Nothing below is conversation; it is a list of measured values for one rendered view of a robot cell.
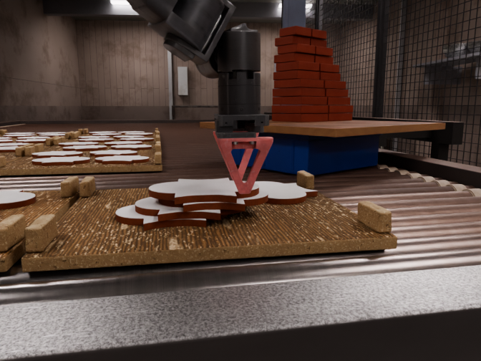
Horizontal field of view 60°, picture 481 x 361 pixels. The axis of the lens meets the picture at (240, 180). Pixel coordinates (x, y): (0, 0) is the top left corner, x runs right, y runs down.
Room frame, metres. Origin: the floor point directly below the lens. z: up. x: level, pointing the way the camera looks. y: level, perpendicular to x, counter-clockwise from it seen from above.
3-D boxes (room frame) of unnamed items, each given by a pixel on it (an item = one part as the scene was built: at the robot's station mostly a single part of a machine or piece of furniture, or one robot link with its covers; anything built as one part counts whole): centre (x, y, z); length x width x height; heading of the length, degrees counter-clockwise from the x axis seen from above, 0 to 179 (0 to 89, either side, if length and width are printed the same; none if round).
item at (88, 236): (0.60, 0.05, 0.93); 0.41 x 0.35 x 0.02; 100
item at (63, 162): (1.19, 0.44, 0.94); 0.41 x 0.35 x 0.04; 101
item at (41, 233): (0.43, 0.22, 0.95); 0.06 x 0.02 x 0.03; 10
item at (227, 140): (0.53, 0.00, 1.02); 0.07 x 0.07 x 0.09; 6
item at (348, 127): (1.21, -0.23, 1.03); 0.50 x 0.50 x 0.02; 40
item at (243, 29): (0.57, 0.00, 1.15); 0.07 x 0.06 x 0.07; 25
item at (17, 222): (0.43, 0.25, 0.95); 0.06 x 0.02 x 0.03; 9
